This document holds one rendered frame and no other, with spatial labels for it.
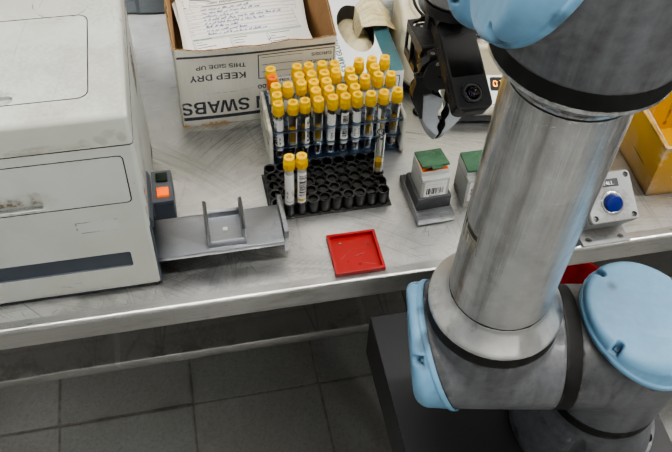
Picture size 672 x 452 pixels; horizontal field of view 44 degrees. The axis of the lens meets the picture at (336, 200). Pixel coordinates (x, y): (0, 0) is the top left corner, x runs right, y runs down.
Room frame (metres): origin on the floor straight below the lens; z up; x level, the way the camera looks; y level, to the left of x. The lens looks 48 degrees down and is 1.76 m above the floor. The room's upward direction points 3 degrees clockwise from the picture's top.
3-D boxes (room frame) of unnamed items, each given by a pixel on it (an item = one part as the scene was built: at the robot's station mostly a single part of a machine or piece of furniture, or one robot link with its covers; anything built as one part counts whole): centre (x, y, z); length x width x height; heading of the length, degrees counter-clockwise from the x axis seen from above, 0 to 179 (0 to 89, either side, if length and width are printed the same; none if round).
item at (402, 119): (0.93, 0.01, 0.91); 0.20 x 0.10 x 0.07; 104
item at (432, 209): (0.81, -0.13, 0.89); 0.09 x 0.05 x 0.04; 16
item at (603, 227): (0.80, -0.37, 0.92); 0.13 x 0.07 x 0.08; 14
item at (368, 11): (1.12, -0.03, 0.92); 0.24 x 0.12 x 0.10; 14
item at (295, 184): (0.82, 0.02, 0.93); 0.17 x 0.09 x 0.11; 104
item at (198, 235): (0.69, 0.17, 0.92); 0.21 x 0.07 x 0.05; 104
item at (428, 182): (0.81, -0.13, 0.92); 0.05 x 0.04 x 0.06; 16
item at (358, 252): (0.70, -0.03, 0.88); 0.07 x 0.07 x 0.01; 14
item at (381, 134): (0.84, -0.06, 0.93); 0.01 x 0.01 x 0.10
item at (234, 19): (1.10, 0.16, 0.95); 0.29 x 0.25 x 0.15; 14
